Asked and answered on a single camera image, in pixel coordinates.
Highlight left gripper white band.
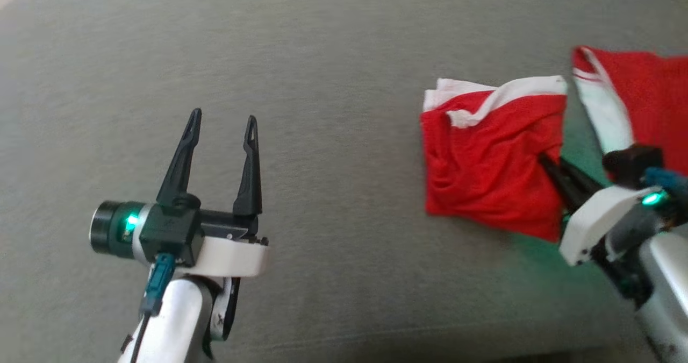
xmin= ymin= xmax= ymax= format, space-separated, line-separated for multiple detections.
xmin=90 ymin=108 xmax=270 ymax=279

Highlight black cable with teal plug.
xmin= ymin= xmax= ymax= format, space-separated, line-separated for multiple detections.
xmin=642 ymin=167 xmax=688 ymax=205
xmin=129 ymin=253 xmax=177 ymax=363

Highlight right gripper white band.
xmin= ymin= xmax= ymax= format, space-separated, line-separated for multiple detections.
xmin=537 ymin=153 xmax=671 ymax=267

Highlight red white Bulls jersey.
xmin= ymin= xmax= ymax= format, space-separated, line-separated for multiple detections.
xmin=571 ymin=46 xmax=688 ymax=183

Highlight red shorts with white stripes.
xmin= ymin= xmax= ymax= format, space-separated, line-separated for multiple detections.
xmin=420 ymin=76 xmax=569 ymax=243

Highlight grey fabric sofa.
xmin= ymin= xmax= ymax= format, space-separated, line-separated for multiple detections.
xmin=0 ymin=0 xmax=688 ymax=363

